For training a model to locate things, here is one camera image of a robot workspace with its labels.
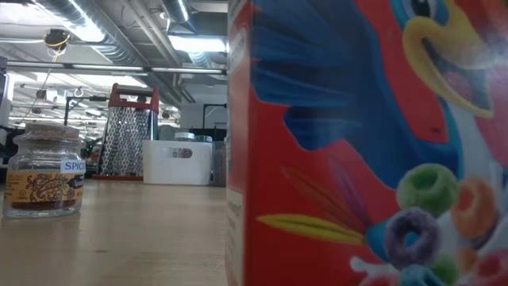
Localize overhead rig crossbar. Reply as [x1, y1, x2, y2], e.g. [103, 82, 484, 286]
[6, 60, 228, 75]

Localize red-handled metal box grater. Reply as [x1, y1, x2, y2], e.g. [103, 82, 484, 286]
[93, 83, 160, 182]

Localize brown plastic tray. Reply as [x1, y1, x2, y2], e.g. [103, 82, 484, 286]
[212, 141, 228, 187]

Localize small glass spice jar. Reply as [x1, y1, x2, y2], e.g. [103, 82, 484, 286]
[2, 122, 87, 218]

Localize white plastic bin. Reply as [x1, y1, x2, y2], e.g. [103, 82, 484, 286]
[141, 139, 214, 187]

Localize black round ceiling fixture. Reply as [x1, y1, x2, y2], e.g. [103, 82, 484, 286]
[42, 27, 72, 52]

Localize red Froot Loops box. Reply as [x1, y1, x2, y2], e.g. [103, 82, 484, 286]
[225, 0, 508, 286]

